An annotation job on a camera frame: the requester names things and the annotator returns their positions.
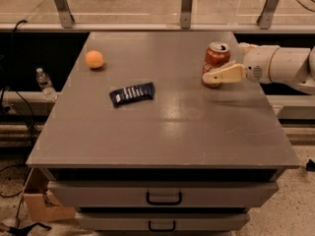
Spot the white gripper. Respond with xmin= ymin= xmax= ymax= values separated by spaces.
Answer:
xmin=202 ymin=42 xmax=280 ymax=84

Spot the red coke can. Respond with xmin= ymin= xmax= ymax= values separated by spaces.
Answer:
xmin=202 ymin=41 xmax=230 ymax=75

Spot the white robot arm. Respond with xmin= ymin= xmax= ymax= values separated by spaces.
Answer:
xmin=202 ymin=42 xmax=315 ymax=94

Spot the dark blue snack bag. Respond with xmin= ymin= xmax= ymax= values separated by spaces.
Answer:
xmin=109 ymin=82 xmax=156 ymax=107

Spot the orange fruit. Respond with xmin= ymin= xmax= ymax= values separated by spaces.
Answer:
xmin=85 ymin=50 xmax=104 ymax=69

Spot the clear plastic water bottle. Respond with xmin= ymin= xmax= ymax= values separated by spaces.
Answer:
xmin=36 ymin=68 xmax=58 ymax=101

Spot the grey upper drawer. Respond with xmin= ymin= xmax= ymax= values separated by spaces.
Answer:
xmin=48 ymin=181 xmax=279 ymax=208

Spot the grey drawer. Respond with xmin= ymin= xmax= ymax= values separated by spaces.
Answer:
xmin=48 ymin=181 xmax=279 ymax=208
xmin=76 ymin=212 xmax=249 ymax=232

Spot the grey lower drawer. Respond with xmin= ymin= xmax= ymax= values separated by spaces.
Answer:
xmin=76 ymin=212 xmax=249 ymax=232

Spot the cardboard box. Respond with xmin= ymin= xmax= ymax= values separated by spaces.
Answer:
xmin=23 ymin=169 xmax=76 ymax=222

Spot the right metal railing post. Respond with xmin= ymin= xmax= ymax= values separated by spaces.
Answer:
xmin=257 ymin=0 xmax=280 ymax=30

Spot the metal railing post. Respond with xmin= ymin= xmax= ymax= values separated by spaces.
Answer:
xmin=54 ymin=0 xmax=75 ymax=29
xmin=180 ymin=0 xmax=193 ymax=30
xmin=257 ymin=0 xmax=280 ymax=30

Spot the middle metal railing post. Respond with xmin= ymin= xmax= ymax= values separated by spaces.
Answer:
xmin=180 ymin=0 xmax=193 ymax=30

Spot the left metal railing post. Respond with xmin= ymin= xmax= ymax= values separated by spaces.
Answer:
xmin=54 ymin=0 xmax=75 ymax=29

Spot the black cable left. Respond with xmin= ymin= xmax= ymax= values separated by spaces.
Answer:
xmin=0 ymin=19 xmax=40 ymax=146

